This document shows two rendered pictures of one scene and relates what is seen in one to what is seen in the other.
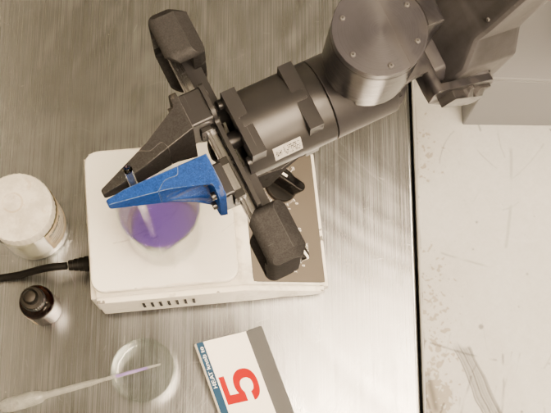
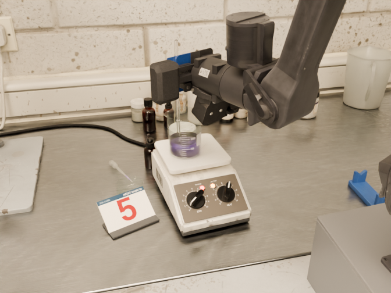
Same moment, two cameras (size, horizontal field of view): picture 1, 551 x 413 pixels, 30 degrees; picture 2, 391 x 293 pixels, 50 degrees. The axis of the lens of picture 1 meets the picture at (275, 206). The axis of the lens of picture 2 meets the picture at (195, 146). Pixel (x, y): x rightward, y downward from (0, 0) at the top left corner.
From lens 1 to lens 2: 0.75 m
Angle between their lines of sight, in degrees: 61
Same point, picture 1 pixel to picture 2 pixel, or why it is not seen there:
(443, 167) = (274, 274)
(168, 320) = (155, 194)
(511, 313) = not seen: outside the picture
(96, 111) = (238, 164)
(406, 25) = (253, 20)
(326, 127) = (217, 75)
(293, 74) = not seen: hidden behind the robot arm
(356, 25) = (245, 14)
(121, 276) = (162, 146)
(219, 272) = (171, 165)
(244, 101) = (217, 57)
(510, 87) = (322, 237)
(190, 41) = not seen: hidden behind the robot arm
